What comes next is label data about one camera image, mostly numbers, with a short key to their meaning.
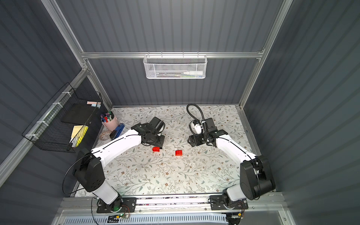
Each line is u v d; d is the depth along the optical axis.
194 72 0.91
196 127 0.79
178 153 0.92
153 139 0.69
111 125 1.01
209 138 0.63
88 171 0.45
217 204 0.73
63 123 0.73
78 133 0.63
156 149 0.93
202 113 0.69
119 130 1.03
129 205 0.74
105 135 1.02
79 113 0.78
